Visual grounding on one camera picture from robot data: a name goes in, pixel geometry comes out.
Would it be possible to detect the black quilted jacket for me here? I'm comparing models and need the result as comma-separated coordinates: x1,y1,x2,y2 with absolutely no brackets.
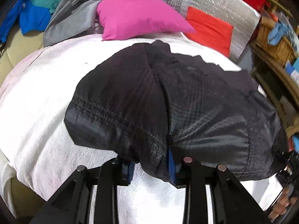
64,41,287,181

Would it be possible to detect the person's right hand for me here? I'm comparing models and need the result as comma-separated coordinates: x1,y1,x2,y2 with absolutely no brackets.
268,187,298,220

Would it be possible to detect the wooden side table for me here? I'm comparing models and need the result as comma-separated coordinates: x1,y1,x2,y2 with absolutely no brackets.
250,41,298,137

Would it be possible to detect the light blue cardboard box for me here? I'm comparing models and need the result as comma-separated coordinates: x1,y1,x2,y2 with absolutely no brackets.
285,58,299,86

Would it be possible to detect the wicker basket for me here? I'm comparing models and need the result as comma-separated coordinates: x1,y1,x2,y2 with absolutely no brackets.
255,24,295,67

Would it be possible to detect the blue cloth in basket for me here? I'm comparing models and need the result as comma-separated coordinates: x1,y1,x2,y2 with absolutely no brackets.
268,22,291,46

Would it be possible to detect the red pillow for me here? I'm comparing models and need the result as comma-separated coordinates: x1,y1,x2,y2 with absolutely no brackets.
184,7,234,57

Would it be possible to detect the silver foil headboard panel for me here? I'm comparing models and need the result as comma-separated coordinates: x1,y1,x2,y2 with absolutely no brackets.
163,0,261,62

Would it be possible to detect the grey garment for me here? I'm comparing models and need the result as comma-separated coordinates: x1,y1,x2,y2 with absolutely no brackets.
43,0,103,47

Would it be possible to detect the blue jacket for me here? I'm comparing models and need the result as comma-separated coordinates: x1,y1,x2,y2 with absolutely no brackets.
1,0,51,43

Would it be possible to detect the pink pillow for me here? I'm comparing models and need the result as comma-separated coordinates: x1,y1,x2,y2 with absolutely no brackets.
96,0,195,41

